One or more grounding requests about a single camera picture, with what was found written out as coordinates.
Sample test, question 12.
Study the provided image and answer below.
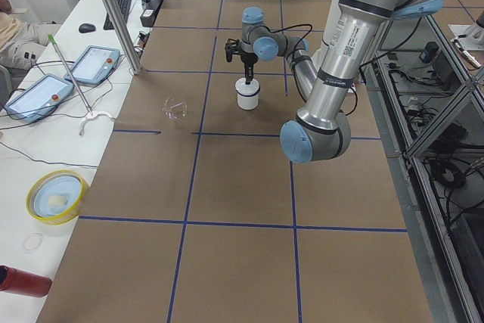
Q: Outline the clear glass funnel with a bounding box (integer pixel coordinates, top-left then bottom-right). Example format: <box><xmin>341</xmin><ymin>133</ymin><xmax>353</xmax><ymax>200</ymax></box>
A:
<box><xmin>163</xmin><ymin>96</ymin><xmax>188</xmax><ymax>120</ymax></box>

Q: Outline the seated person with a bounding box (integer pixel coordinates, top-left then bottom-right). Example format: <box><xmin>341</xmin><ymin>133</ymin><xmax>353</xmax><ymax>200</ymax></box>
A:
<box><xmin>1</xmin><ymin>0</ymin><xmax>61</xmax><ymax>70</ymax></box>

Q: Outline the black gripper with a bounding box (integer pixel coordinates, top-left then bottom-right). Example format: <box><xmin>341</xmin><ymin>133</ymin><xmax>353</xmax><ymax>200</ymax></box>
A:
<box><xmin>240</xmin><ymin>51</ymin><xmax>256</xmax><ymax>85</ymax></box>

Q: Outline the far teach pendant tablet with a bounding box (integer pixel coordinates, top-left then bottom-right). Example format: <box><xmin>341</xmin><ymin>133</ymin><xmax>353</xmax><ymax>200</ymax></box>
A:
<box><xmin>70</xmin><ymin>45</ymin><xmax>121</xmax><ymax>86</ymax></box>

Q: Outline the aluminium frame post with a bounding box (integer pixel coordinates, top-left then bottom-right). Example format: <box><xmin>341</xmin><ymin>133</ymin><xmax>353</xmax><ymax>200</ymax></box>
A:
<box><xmin>102</xmin><ymin>0</ymin><xmax>141</xmax><ymax>75</ymax></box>

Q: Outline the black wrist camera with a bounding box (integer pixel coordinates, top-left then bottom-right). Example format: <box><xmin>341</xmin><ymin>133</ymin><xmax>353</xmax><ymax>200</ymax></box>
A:
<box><xmin>225</xmin><ymin>39</ymin><xmax>240</xmax><ymax>63</ymax></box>

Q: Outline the white ceramic cup lid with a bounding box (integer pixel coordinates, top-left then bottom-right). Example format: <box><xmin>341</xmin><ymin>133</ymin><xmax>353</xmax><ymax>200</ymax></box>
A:
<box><xmin>235</xmin><ymin>77</ymin><xmax>260</xmax><ymax>97</ymax></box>

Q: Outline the red bottle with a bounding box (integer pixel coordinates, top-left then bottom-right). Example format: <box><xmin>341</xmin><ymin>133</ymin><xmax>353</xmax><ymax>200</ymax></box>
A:
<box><xmin>1</xmin><ymin>266</ymin><xmax>52</xmax><ymax>297</ymax></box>

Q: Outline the near teach pendant tablet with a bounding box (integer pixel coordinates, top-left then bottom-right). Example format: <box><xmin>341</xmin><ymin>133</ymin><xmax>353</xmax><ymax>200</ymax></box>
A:
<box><xmin>5</xmin><ymin>73</ymin><xmax>74</xmax><ymax>123</ymax></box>

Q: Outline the green tipped metal rod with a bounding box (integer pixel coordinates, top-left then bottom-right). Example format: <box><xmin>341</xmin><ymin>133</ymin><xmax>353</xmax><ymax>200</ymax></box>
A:
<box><xmin>48</xmin><ymin>33</ymin><xmax>95</xmax><ymax>118</ymax></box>

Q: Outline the black keyboard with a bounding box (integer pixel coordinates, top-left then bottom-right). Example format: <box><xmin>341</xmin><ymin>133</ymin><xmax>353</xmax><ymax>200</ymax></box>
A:
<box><xmin>103</xmin><ymin>0</ymin><xmax>133</xmax><ymax>31</ymax></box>

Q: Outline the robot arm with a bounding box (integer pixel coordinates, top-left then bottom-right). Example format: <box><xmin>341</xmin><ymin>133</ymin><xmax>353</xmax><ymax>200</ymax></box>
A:
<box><xmin>239</xmin><ymin>0</ymin><xmax>444</xmax><ymax>163</ymax></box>

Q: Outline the black computer mouse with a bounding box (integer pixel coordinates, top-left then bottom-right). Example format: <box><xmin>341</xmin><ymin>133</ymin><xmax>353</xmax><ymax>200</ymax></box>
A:
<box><xmin>78</xmin><ymin>23</ymin><xmax>96</xmax><ymax>34</ymax></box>

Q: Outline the yellow tape roll with dish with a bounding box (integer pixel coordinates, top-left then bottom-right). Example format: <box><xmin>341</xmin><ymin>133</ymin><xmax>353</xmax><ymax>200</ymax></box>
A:
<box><xmin>26</xmin><ymin>169</ymin><xmax>89</xmax><ymax>225</ymax></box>

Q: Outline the teach pendant tablet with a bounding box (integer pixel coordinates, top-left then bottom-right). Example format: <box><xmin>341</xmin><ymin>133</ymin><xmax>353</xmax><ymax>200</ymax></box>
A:
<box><xmin>70</xmin><ymin>45</ymin><xmax>121</xmax><ymax>86</ymax></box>
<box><xmin>5</xmin><ymin>73</ymin><xmax>74</xmax><ymax>123</ymax></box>

